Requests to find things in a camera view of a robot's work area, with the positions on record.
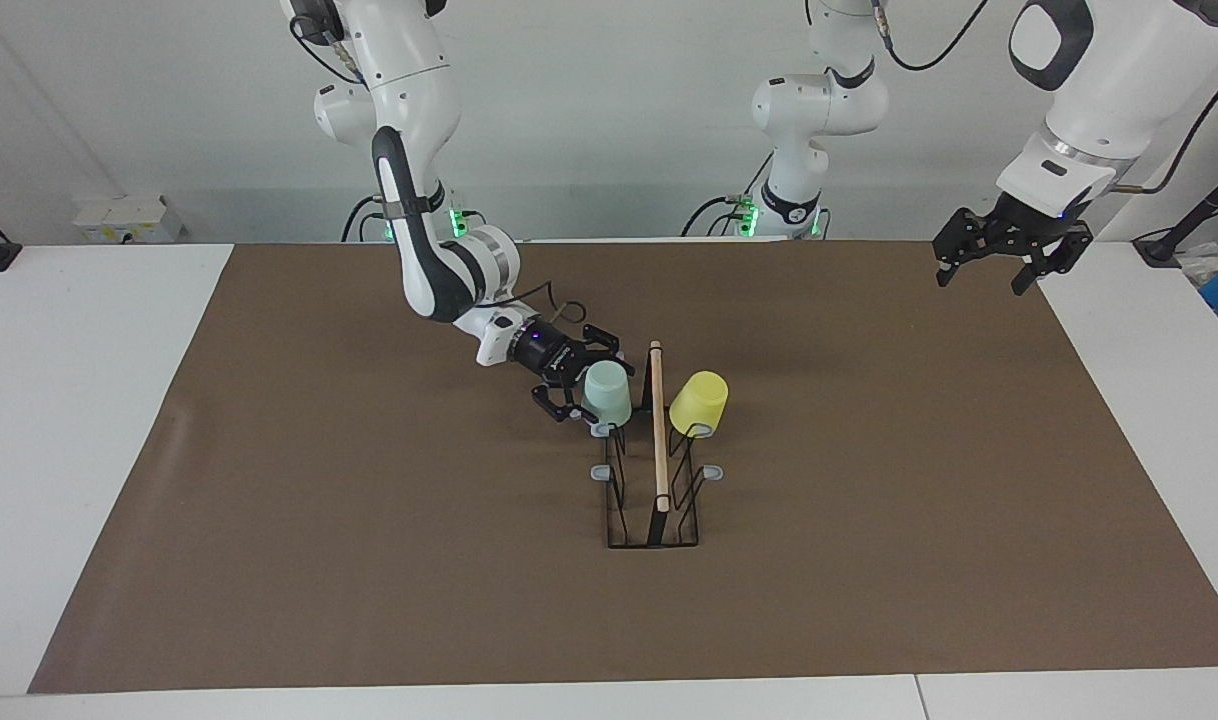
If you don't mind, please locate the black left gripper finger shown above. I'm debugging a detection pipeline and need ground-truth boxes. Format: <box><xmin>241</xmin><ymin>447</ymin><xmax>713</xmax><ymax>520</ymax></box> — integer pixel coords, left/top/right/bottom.
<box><xmin>1011</xmin><ymin>228</ymin><xmax>1095</xmax><ymax>296</ymax></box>
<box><xmin>932</xmin><ymin>210</ymin><xmax>990</xmax><ymax>289</ymax></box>

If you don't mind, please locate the black stand pole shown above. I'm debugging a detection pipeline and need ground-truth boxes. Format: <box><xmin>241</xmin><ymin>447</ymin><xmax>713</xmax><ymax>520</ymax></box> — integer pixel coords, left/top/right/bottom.
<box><xmin>1132</xmin><ymin>160</ymin><xmax>1218</xmax><ymax>268</ymax></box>

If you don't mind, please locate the pale green cup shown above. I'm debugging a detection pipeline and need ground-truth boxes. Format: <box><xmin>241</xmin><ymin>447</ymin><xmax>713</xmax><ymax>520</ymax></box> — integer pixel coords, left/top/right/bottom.
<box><xmin>581</xmin><ymin>361</ymin><xmax>634</xmax><ymax>438</ymax></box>

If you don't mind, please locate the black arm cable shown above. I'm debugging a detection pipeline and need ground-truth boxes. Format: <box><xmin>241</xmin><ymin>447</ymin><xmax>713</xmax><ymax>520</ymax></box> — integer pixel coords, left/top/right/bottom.
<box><xmin>866</xmin><ymin>0</ymin><xmax>1218</xmax><ymax>196</ymax></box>
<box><xmin>287</xmin><ymin>10</ymin><xmax>588</xmax><ymax>329</ymax></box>

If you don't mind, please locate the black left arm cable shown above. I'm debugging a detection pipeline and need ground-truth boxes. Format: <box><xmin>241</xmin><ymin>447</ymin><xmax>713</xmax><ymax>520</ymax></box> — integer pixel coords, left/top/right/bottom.
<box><xmin>866</xmin><ymin>0</ymin><xmax>1218</xmax><ymax>196</ymax></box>

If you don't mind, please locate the black wire cup rack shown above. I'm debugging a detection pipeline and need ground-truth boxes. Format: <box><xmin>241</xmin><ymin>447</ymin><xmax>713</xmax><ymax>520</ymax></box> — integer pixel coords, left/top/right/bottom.
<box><xmin>591</xmin><ymin>340</ymin><xmax>725</xmax><ymax>549</ymax></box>

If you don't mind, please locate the yellow cup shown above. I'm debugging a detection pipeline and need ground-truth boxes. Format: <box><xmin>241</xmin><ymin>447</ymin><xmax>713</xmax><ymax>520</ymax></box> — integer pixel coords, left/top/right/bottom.
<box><xmin>669</xmin><ymin>371</ymin><xmax>730</xmax><ymax>438</ymax></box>

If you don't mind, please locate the clear plastic bag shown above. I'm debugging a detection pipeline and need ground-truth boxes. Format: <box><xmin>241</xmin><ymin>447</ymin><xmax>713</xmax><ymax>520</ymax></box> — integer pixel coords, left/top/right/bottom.
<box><xmin>1177</xmin><ymin>243</ymin><xmax>1218</xmax><ymax>288</ymax></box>

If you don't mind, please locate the black base cable bundle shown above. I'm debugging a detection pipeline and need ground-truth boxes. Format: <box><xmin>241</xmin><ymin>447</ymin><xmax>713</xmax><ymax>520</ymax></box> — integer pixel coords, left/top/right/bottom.
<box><xmin>681</xmin><ymin>150</ymin><xmax>775</xmax><ymax>238</ymax></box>
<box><xmin>342</xmin><ymin>195</ymin><xmax>390</xmax><ymax>243</ymax></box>

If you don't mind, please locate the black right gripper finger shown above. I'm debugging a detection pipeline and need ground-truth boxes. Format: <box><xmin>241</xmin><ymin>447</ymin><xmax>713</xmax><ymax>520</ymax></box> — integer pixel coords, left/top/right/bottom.
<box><xmin>574</xmin><ymin>325</ymin><xmax>625</xmax><ymax>366</ymax></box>
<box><xmin>531</xmin><ymin>385</ymin><xmax>590</xmax><ymax>424</ymax></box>

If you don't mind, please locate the white power strip box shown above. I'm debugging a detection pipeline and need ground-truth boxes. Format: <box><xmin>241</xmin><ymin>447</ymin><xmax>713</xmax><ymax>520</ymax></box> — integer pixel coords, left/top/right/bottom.
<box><xmin>74</xmin><ymin>195</ymin><xmax>185</xmax><ymax>244</ymax></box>

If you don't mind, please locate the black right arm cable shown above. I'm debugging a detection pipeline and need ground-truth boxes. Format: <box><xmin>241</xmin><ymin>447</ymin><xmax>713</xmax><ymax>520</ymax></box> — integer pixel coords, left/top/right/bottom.
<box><xmin>287</xmin><ymin>10</ymin><xmax>588</xmax><ymax>329</ymax></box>

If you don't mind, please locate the brown paper mat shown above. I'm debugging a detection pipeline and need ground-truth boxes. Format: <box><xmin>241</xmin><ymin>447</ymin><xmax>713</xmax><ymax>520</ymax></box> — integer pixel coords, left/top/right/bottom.
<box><xmin>27</xmin><ymin>238</ymin><xmax>1218</xmax><ymax>694</ymax></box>

